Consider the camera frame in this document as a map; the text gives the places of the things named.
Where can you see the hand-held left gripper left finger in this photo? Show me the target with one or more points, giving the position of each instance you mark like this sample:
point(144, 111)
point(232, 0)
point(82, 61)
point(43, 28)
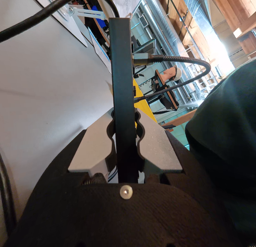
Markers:
point(92, 151)

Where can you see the mannequin head with helmet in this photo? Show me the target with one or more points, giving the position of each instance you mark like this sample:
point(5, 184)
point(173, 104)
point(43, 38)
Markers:
point(170, 74)

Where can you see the bundle of metal pipes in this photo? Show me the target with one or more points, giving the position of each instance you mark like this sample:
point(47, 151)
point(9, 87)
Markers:
point(202, 96)

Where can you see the instruction sheet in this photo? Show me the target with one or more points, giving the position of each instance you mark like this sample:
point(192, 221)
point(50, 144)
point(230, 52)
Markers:
point(130, 1)

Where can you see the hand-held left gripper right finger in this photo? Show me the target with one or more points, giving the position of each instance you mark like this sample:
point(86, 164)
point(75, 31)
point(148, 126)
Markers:
point(160, 151)

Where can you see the wooden beam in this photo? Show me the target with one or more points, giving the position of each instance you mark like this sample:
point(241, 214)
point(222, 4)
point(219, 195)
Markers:
point(180, 118)

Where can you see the grey desk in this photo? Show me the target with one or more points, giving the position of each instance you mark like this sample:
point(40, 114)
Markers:
point(50, 91)

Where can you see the yellow plastic bin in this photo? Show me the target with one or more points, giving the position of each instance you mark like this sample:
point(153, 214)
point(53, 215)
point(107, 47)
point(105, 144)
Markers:
point(144, 107)

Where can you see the dark green jacket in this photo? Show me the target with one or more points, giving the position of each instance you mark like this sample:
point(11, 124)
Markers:
point(220, 131)

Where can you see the long black multiport USB hub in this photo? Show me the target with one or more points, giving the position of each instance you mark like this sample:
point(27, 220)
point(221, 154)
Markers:
point(122, 91)

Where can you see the printed paper sheet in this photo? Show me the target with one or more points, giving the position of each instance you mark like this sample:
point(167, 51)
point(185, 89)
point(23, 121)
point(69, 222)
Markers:
point(102, 55)

